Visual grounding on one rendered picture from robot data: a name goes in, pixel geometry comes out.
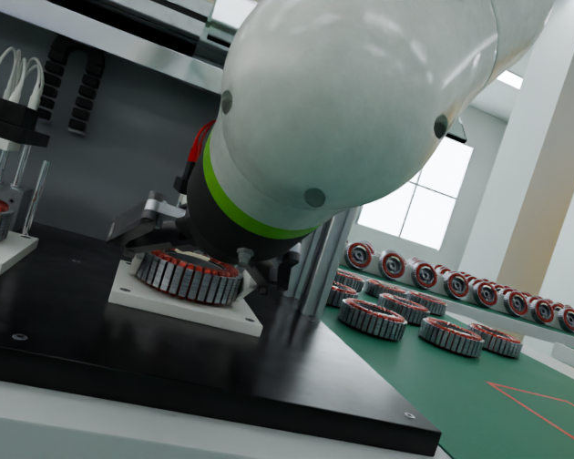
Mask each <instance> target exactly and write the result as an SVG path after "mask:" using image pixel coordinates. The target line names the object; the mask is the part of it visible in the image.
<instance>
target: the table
mask: <svg viewBox="0 0 574 459"><path fill-rule="evenodd" d="M354 250H359V251H357V252H354ZM374 253H375V250H374V248H373V244H372V243H370V242H369V241H367V240H362V241H355V242H353V243H351V244H349V245H348V246H347V247H346V248H345V250H344V255H343V256H344V260H345V261H346V264H347V265H348V266H349V267H346V266H344V265H341V264H339V266H338V269H337V270H342V271H343V272H344V271H345V273H346V272H349V273H352V274H354V275H356V276H358V277H361V278H362V279H363V280H364V285H365V282H366V280H369V279H372V280H377V281H381V282H384V283H387V284H390V285H393V286H395V287H398V288H400V289H402V290H404V291H405V292H408V291H416V292H420V293H423V294H425V295H426V297H427V296H430V297H433V298H436V299H438V300H440V301H443V302H445V303H446V305H447V308H446V311H448V312H452V313H454V314H458V315H461V316H465V317H467V318H471V319H473V320H475V321H478V322H480V323H484V324H486V325H490V326H493V327H497V328H499V329H503V330H507V331H510V332H515V333H519V334H522V335H526V336H528V337H532V338H536V339H539V340H542V341H545V342H551V343H555V342H557V343H561V344H565V345H568V346H571V347H574V333H573V332H574V309H573V308H572V307H571V306H570V305H568V304H565V305H563V304H562V303H561V302H553V301H552V300H551V299H543V298H542V297H540V296H532V295H531V294H530V293H529V292H527V291H521V292H519V291H517V290H516V289H513V288H511V287H509V286H507V285H504V286H502V285H500V284H497V283H495V282H494V281H492V280H488V279H485V278H484V279H479V278H477V277H475V276H473V275H471V274H469V273H466V272H464V271H455V270H451V269H449V268H448V267H447V266H443V265H441V264H436V265H435V266H432V265H431V264H430V263H429V262H427V261H424V260H421V259H419V258H417V257H413V258H412V259H410V260H408V262H409V263H411V264H410V265H413V268H412V270H411V276H412V277H411V278H412V281H413V283H414V285H415V286H417V287H415V286H412V285H408V284H405V283H402V282H399V281H396V280H398V279H400V278H402V277H403V276H404V274H405V265H407V264H406V261H405V259H404V257H403V256H402V255H401V254H399V253H398V252H397V251H396V250H392V249H387V250H385V251H383V252H382V256H381V257H380V259H379V261H378V264H379V265H378V269H380V270H379V271H380V273H381V275H383V277H381V276H377V275H374V274H372V273H368V272H365V271H362V270H364V269H366V268H367V267H369V265H370V264H371V261H372V255H374ZM356 254H357V255H358V256H359V258H358V257H357V256H356ZM362 258H363V259H362ZM388 260H392V262H391V261H390V262H388ZM357 261H360V262H357ZM391 265H392V266H393V268H391ZM350 267H351V268H350ZM421 270H423V272H421V273H420V271H421ZM391 271H393V272H394V273H392V272H391ZM436 273H439V274H442V275H444V276H443V277H445V278H444V290H445V292H446V293H447V295H448V296H446V295H443V294H439V293H436V292H433V291H428V290H429V289H432V288H434V287H435V286H436V284H437V274H436ZM424 275H425V276H424ZM426 280H427V282H424V281H426ZM453 280H456V281H454V282H453ZM468 284H470V285H473V286H474V287H473V296H474V300H475V301H476V303H477V304H478V305H476V304H474V303H471V302H467V301H461V300H460V299H463V298H465V297H466V296H467V294H468V293H469V285H468ZM363 287H364V286H363ZM482 289H483V291H482ZM457 291H458V292H457ZM496 291H498V293H499V294H503V295H505V297H504V306H505V307H506V308H505V309H506V311H507V312H508V313H509V314H507V313H504V312H502V311H496V310H492V309H489V308H490V307H493V306H495V305H496V304H497V300H498V297H497V292H496ZM487 299H488V301H487ZM513 299H514V300H513ZM528 302H529V303H531V304H530V311H531V316H532V318H533V319H534V320H535V321H530V320H527V319H523V318H520V317H521V316H525V315H526V314H527V312H528ZM539 307H540V308H539ZM554 311H558V312H559V313H558V321H559V324H560V326H561V328H562V329H563V330H561V329H558V328H554V327H551V326H548V325H545V324H549V323H552V321H553V320H554ZM567 315H568V316H567ZM542 316H545V317H542ZM570 324H571V325H570Z"/></svg>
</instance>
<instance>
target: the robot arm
mask: <svg viewBox="0 0 574 459"><path fill-rule="evenodd" d="M554 1H555V0H261V1H260V2H259V3H258V4H257V5H256V6H255V7H254V8H253V9H252V10H251V12H250V13H249V14H248V15H247V17H246V18H245V19H244V21H243V22H242V24H241V26H240V28H239V29H238V31H237V33H236V35H235V37H234V38H233V40H232V42H231V46H230V48H229V52H228V54H227V57H226V60H225V64H224V68H223V73H222V80H221V100H220V111H219V114H218V117H217V120H216V122H215V124H214V126H213V129H212V131H211V132H210V135H209V137H208V139H207V141H206V143H205V145H204V147H203V149H202V151H201V153H200V156H199V158H198V160H197V162H196V164H195V166H194V168H193V170H192V172H191V174H190V178H189V181H188V186H187V203H184V204H182V205H181V206H180V207H179V208H178V207H174V206H171V205H169V204H168V202H167V201H165V200H163V198H164V195H163V194H161V193H160V192H157V191H150V192H149V195H148V199H147V200H146V201H144V202H142V203H140V204H138V205H137V206H136V207H134V208H132V209H130V210H128V211H126V212H124V213H122V214H121V215H119V216H117V217H115V218H114V219H113V221H112V224H111V227H110V231H109V234H108V238H107V241H106V243H107V245H109V246H112V247H118V246H120V245H124V246H125V249H124V252H123V255H124V256H126V257H129V258H132V262H131V265H130V268H129V272H128V273H129V274H130V275H136V272H137V271H138V268H139V266H140V263H141V262H142V260H143V258H144V255H145V252H148V251H155V250H167V249H177V250H180V251H182V252H185V251H193V250H200V251H202V252H205V253H207V254H208V255H209V256H211V257H212V258H213V259H215V260H218V261H221V262H224V263H228V264H234V265H238V266H239V267H240V268H245V271H243V272H242V273H241V275H242V276H243V277H242V280H241V286H240V288H239V291H238V294H237V297H236V300H235V301H240V300H241V299H242V298H244V297H245V296H246V295H248V294H249V293H251V292H252V291H254V290H256V291H257V293H259V294H261V295H268V294H269V288H270V284H272V285H276V289H277V290H279V291H287V290H288V287H289V281H290V275H291V269H292V267H293V266H295V265H296V264H298V263H299V260H300V254H301V248H302V240H303V239H304V238H306V237H307V236H308V235H309V234H311V233H312V232H313V231H315V230H316V229H318V228H319V227H320V226H322V225H323V224H324V222H326V221H327V220H328V219H330V218H331V217H333V216H334V215H336V214H338V213H340V212H342V211H344V210H347V209H351V208H355V207H359V206H363V205H366V204H369V203H372V202H375V201H377V200H379V199H382V198H384V197H386V196H388V195H390V194H392V193H394V192H395V191H397V190H398V189H400V188H401V187H402V186H403V185H405V184H406V183H407V182H409V181H410V180H411V179H412V178H413V177H414V176H415V175H416V174H417V173H418V172H419V171H420V170H421V169H422V168H423V167H424V166H425V164H426V163H427V162H428V161H429V159H430V158H431V157H432V156H433V154H434V153H435V151H436V149H437V148H438V146H439V145H440V143H441V142H442V140H443V139H444V137H445V136H446V134H447V132H448V131H449V129H450V128H451V127H452V126H453V125H454V124H455V122H456V121H457V119H458V118H459V117H460V116H461V114H462V113H463V112H464V111H465V109H466V108H467V107H468V105H469V104H470V103H471V102H472V101H473V100H474V99H475V97H476V96H477V95H478V94H479V93H481V92H482V91H483V90H484V89H485V88H486V87H487V86H488V85H490V84H491V83H492V82H493V81H494V80H495V79H497V78H498V77H499V76H501V75H502V74H503V73H504V72H506V71H507V70H508V69H510V68H511V67H512V66H513V65H515V64H516V63H517V62H518V61H519V60H520V58H521V57H523V55H525V54H526V53H527V51H528V50H529V49H530V48H531V47H532V46H533V45H534V44H535V42H536V41H537V39H538V38H539V36H540V34H541V32H542V31H543V29H544V27H545V25H546V23H547V21H548V18H549V16H550V13H551V10H552V7H553V4H554ZM274 258H277V260H276V261H277V262H278V263H279V264H278V269H275V268H274V267H273V264H272V262H271V261H270V260H271V259H274Z"/></svg>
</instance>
